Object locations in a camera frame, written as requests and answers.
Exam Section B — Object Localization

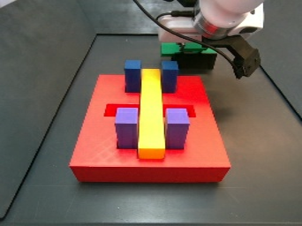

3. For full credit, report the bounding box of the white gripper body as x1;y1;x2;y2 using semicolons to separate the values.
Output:
158;12;264;42

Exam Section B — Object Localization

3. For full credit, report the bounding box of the green bridge-shaped object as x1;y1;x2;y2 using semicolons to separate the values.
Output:
160;42;216;57

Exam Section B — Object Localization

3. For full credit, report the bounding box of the black angle fixture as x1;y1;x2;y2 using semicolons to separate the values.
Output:
171;52;216;70

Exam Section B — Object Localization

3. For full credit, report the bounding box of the red base board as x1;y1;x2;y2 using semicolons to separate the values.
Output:
69;75;230;183

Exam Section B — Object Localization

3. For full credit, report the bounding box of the blue block right rear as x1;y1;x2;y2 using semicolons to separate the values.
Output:
162;61;178;94

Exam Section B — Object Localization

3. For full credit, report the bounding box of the blue block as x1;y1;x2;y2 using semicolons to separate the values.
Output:
124;60;142;93
162;61;178;94

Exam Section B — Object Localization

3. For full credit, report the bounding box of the blue block left rear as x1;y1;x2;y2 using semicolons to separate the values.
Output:
124;60;142;93

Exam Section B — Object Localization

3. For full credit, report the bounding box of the purple block right front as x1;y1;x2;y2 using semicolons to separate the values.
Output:
166;109;190;149

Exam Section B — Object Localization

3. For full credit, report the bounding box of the purple block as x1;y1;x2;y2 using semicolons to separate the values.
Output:
115;108;138;149
166;109;190;149

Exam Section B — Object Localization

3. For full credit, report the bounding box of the purple block left front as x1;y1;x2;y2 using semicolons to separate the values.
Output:
115;108;138;149

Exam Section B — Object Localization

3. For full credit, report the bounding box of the yellow long bar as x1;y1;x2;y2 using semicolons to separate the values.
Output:
138;69;166;160

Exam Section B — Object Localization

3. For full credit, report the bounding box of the black cable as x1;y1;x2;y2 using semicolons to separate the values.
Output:
131;0;239;70

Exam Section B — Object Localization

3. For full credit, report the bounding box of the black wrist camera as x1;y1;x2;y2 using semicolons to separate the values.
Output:
204;35;260;79

